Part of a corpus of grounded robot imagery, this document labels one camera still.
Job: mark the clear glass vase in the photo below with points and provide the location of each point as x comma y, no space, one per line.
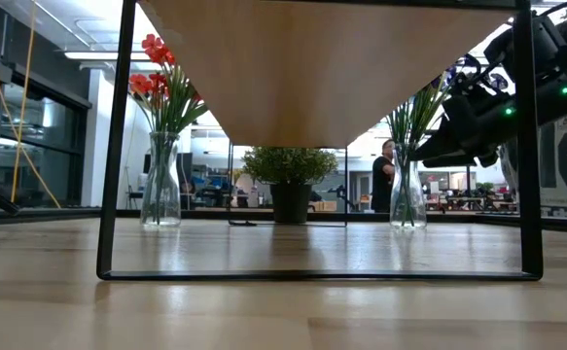
160,204
408,214

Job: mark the white linear ceiling light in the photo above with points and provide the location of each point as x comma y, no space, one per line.
103,56

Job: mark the dark red artificial tulip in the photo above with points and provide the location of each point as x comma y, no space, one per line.
196,97

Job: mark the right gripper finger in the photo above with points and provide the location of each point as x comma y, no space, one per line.
458,162
450,143

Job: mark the red artificial flower stem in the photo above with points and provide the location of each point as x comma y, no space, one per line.
140,83
156,48

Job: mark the purple artificial flower stem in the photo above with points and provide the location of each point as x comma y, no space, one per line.
450,74

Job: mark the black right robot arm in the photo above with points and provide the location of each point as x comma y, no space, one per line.
555,104

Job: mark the green potted plant black pot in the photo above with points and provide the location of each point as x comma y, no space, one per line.
290,167

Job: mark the wooden shelf black metal frame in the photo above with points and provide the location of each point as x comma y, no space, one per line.
312,73

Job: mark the black aluminium rig frame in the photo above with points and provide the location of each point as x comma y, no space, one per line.
45,214

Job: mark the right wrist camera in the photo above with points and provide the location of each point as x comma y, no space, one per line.
504,53

